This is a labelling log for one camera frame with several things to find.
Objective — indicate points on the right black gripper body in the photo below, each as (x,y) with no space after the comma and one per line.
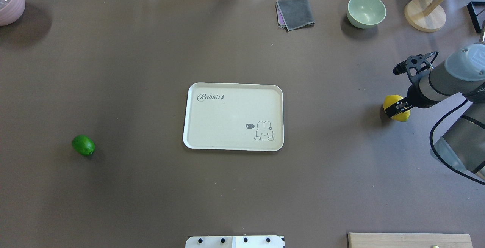
(415,98)

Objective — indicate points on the yellow lemon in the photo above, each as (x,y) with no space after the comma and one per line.
(403,117)

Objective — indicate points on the green lime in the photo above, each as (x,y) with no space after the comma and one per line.
(83,145)

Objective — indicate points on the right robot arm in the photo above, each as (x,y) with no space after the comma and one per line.
(461,148)

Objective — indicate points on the cream rabbit tray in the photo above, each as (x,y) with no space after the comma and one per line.
(232,116)

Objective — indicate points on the wooden mug stand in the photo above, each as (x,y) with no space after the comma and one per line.
(425,15)

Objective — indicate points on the mint green bowl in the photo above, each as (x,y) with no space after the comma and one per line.
(365,14)

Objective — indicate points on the grey folded cloth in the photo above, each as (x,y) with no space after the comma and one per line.
(294,14)

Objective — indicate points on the wooden cutting board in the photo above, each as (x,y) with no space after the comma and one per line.
(386,240)

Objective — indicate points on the pink ice bowl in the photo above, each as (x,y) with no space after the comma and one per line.
(11,11)

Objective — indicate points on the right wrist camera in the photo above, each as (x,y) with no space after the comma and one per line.
(416,66)

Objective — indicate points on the black frame stand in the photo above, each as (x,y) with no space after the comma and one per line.
(475,8)

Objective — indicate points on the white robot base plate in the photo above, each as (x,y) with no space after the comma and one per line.
(236,241)

